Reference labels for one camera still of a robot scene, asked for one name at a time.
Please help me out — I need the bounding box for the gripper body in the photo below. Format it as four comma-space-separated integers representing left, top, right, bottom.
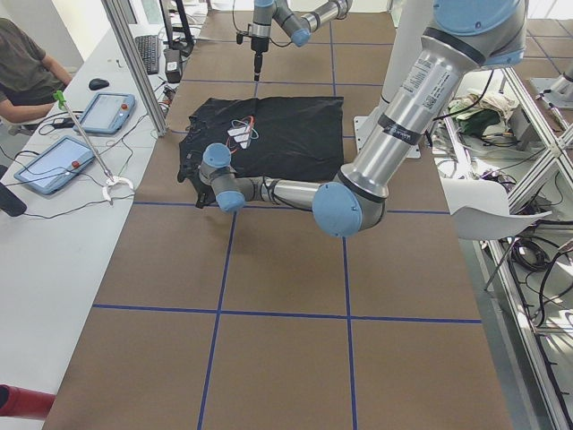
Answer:
236, 22, 269, 67
177, 154, 215, 209

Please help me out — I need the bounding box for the black graphic t-shirt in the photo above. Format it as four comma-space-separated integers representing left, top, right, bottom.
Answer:
177, 96, 344, 204

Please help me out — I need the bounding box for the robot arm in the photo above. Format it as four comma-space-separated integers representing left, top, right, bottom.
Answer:
236, 0, 353, 82
177, 1, 528, 237

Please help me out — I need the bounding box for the pile of clothes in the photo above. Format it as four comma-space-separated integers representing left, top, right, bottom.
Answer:
448, 90, 518, 137

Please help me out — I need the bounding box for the black power adapter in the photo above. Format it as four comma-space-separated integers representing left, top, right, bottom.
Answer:
164, 48, 183, 83

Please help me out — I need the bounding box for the upper blue teach pendant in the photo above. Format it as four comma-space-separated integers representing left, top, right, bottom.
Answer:
80, 91, 136, 135

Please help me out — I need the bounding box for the blue teach pendant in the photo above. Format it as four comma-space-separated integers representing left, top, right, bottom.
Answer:
80, 91, 136, 135
13, 136, 94, 195

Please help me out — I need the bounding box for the black keyboard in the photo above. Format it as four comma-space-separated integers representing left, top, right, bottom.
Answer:
134, 35, 160, 75

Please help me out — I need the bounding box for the black computer mouse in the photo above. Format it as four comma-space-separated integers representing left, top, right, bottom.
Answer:
89, 78, 110, 90

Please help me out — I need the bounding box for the lower blue teach pendant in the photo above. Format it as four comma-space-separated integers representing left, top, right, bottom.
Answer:
13, 136, 94, 195

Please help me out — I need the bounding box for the seated person in green shirt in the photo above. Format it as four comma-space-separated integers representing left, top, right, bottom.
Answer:
1, 18, 73, 124

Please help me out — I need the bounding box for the white plastic chair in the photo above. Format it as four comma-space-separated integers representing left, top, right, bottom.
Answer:
441, 178, 552, 240

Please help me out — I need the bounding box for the red cylinder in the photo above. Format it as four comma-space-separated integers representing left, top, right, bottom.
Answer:
1, 384, 56, 420

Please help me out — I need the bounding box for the aluminium frame post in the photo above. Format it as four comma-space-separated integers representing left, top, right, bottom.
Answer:
101, 0, 167, 137

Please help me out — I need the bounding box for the green handled reacher grabber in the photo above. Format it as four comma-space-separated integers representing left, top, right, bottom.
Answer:
53, 90, 135, 205

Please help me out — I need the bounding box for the bundle of black cables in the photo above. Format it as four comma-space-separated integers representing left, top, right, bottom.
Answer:
509, 236, 560, 274

